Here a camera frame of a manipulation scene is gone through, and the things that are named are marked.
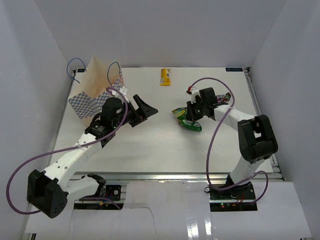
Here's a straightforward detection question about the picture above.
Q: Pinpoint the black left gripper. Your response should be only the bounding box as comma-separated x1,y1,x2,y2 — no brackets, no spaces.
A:
113,94,158,129

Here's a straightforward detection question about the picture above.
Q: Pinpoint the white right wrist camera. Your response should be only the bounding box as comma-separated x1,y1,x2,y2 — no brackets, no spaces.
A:
186,86,200,104

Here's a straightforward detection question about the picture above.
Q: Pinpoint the aluminium table edge rail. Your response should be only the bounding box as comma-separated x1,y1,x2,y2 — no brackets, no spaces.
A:
70,172,282,181

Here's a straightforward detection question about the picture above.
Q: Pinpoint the blue table corner label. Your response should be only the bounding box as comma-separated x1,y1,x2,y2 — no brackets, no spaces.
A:
225,67,243,72

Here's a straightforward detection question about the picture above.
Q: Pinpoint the purple M&M's packet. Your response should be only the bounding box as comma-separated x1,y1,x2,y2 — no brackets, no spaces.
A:
216,92,232,103

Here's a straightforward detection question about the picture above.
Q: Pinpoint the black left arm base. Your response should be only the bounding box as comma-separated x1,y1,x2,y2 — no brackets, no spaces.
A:
73,173,122,210

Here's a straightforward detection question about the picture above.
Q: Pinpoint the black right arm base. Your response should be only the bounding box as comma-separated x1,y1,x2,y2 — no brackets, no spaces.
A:
204,183,258,213

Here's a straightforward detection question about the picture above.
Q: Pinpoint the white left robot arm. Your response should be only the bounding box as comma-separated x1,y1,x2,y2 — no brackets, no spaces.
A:
27,94,158,219

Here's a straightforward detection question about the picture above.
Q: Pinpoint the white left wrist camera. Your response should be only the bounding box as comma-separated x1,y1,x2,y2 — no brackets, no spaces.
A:
110,86,128,101

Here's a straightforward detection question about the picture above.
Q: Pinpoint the green Fox's candy bag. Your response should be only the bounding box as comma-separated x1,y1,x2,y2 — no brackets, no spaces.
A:
171,107,202,132

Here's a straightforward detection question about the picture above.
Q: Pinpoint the yellow snack bar far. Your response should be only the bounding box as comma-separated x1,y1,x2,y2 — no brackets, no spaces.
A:
159,68,171,86

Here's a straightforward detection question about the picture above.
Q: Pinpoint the blue checkered paper bag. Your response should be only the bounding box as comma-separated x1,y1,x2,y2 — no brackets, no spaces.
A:
68,56,125,127

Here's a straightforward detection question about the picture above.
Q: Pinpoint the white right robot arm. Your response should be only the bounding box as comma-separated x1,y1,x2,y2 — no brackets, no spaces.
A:
186,87,279,200

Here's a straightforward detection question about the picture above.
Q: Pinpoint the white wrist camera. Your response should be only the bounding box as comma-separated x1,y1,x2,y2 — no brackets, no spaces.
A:
186,86,200,104
110,86,128,101

